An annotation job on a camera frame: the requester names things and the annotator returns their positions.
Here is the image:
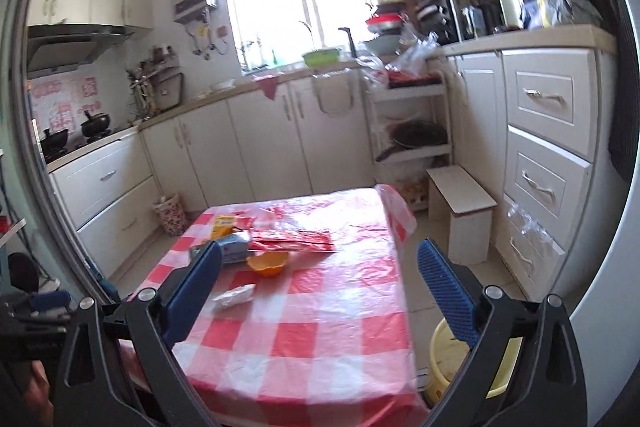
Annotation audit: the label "black clay pot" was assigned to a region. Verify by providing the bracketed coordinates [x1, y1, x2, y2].
[80, 109, 113, 138]

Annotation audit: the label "grey sliding door frame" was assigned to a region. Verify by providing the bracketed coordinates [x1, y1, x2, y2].
[0, 0, 121, 308]

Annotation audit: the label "white door base cabinets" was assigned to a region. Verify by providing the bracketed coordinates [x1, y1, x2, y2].
[137, 64, 376, 212]

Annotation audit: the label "white step stool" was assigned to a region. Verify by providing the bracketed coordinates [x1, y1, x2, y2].
[425, 166, 498, 265]

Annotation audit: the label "green basin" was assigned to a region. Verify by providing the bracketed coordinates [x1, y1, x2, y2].
[301, 48, 343, 68]

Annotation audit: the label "white cabinet door hanger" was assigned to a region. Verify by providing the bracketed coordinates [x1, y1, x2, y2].
[311, 71, 359, 115]

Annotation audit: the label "blue white packet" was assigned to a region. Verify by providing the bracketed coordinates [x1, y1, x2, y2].
[189, 229, 252, 264]

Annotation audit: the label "white two-drawer cabinet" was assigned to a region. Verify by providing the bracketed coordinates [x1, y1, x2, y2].
[47, 132, 161, 278]

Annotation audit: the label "black framed tray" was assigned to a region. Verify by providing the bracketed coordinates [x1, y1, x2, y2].
[155, 72, 185, 110]

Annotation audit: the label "red checkered plastic tablecloth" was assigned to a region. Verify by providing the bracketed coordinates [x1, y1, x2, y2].
[117, 187, 431, 427]

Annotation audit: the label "person's left hand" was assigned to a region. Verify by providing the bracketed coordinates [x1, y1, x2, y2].
[27, 357, 57, 425]

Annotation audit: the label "black tap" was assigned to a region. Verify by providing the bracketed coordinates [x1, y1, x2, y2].
[338, 27, 358, 60]

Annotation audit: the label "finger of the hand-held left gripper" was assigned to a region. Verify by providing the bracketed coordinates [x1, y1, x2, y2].
[0, 311, 71, 335]
[10, 289, 72, 313]

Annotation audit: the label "small knotted plastic bag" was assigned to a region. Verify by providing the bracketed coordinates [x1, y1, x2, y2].
[397, 24, 421, 55]

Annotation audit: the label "yellow plastic bucket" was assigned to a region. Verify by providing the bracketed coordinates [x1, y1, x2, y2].
[425, 317, 523, 403]

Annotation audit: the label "black ribbed hanging strip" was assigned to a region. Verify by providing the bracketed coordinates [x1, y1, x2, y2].
[606, 0, 640, 184]

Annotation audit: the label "black countertop cooker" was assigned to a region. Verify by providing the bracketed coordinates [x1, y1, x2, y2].
[417, 2, 458, 45]

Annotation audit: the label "black wok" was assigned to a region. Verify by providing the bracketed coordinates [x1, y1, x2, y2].
[375, 121, 449, 162]

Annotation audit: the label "large white bowl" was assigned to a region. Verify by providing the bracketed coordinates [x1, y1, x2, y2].
[360, 34, 403, 56]

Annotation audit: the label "red foil packet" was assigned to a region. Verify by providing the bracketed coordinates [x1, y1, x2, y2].
[247, 228, 337, 254]

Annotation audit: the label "black cooking pot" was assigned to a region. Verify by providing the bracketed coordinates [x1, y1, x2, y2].
[40, 127, 71, 158]

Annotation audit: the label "yellow snack packet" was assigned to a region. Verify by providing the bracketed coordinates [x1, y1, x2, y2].
[208, 213, 256, 241]

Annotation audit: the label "pink cloth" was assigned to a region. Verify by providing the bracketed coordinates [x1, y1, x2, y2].
[252, 74, 281, 102]

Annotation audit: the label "wall utensil rack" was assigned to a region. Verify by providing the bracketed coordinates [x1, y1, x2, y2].
[125, 47, 183, 118]

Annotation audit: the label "gas stove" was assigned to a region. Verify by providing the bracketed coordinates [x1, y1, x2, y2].
[42, 132, 131, 162]

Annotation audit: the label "black jar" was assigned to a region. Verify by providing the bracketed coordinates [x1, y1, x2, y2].
[460, 4, 493, 38]

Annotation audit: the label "white red plastic bag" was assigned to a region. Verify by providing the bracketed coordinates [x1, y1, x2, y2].
[357, 54, 391, 90]

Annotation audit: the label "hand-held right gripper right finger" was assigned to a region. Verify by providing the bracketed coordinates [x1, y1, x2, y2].
[416, 238, 588, 427]

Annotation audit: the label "chrome faucet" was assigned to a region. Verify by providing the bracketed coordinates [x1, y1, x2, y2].
[299, 21, 318, 55]

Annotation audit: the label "small clear plastic bag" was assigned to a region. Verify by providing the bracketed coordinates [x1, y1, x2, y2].
[505, 202, 566, 258]

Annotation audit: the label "white three-drawer cabinet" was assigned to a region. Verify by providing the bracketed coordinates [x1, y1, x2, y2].
[445, 47, 618, 303]

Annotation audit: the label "stack of red dishes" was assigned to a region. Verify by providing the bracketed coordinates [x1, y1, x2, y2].
[365, 12, 406, 35]

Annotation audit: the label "white refrigerator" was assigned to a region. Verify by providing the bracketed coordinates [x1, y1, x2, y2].
[570, 0, 640, 427]

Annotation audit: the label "white tiered cart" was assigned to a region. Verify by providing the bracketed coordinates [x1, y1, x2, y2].
[367, 69, 456, 188]

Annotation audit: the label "white wrapper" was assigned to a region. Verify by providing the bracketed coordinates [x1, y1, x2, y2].
[211, 284, 256, 309]

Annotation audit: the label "floral waste bin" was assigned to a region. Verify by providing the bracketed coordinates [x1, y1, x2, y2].
[152, 192, 190, 237]

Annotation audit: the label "blue packaged goods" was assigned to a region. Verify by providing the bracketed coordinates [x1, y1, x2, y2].
[520, 0, 603, 30]

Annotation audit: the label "cup-shaped orange peel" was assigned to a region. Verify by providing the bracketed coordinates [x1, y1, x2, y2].
[245, 250, 291, 278]

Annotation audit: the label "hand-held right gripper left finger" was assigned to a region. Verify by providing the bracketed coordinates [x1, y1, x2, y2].
[52, 239, 225, 427]

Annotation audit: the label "black range hood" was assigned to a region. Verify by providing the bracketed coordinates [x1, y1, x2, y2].
[25, 24, 136, 75]

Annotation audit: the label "pink wall stickers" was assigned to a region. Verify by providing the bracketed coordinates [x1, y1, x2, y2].
[30, 77, 98, 132]

